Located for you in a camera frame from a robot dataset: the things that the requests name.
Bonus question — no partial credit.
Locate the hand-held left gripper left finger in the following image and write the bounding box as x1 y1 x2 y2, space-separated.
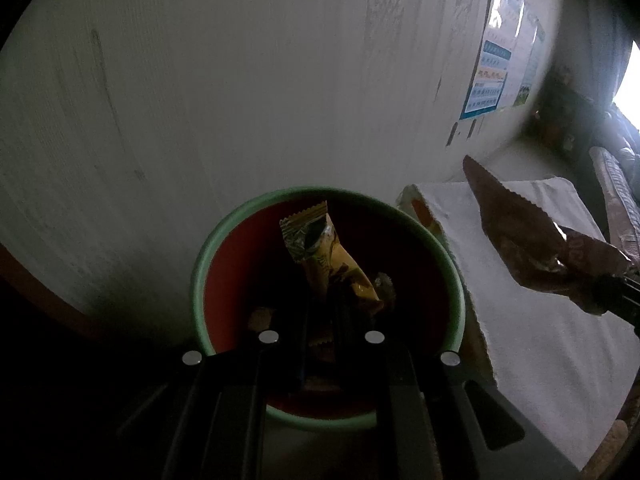
117 305 321 480

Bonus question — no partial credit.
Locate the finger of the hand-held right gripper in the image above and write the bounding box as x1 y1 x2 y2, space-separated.
595 271 640 336

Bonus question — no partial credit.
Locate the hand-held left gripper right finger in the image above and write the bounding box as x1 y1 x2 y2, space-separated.
330 300 581 480

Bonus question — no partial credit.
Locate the red bucket with green rim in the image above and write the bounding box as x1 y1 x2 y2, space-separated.
190 187 467 432

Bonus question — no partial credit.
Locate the yellow brown snack wrapper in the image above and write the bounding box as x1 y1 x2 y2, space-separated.
279 201 383 316

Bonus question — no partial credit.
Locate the large pink packet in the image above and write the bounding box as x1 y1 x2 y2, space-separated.
462 155 633 316

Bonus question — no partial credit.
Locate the crumpled silver wrapper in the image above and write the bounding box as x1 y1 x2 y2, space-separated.
374 272 399 312

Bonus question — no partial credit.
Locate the white table cloth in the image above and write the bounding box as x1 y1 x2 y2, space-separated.
397 176 640 471

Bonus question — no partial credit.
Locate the dark shelf unit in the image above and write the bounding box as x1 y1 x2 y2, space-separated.
530 65 616 161

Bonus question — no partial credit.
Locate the bright window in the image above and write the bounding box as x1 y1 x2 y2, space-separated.
612 40 640 126

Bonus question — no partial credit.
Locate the grey curtain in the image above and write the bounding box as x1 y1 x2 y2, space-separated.
585 0 640 106

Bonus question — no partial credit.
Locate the white wall poster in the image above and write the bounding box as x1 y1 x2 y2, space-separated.
505 7 540 110

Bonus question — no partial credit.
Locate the blue wall poster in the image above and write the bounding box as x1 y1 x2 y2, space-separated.
459 0 526 121

